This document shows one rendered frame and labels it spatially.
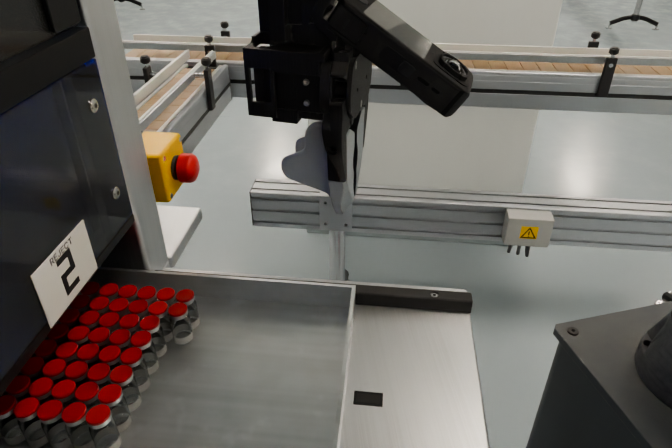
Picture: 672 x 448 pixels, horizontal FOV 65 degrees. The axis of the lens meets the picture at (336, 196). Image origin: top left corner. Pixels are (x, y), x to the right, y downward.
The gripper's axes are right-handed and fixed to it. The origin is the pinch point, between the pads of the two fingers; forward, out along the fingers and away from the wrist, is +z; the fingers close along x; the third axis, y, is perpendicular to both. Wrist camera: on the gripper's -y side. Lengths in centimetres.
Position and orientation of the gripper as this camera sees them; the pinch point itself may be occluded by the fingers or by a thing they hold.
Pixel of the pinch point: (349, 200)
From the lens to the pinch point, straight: 46.5
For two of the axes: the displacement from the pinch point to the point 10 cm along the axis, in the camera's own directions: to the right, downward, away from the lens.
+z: 0.0, 8.5, 5.2
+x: -2.7, 5.0, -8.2
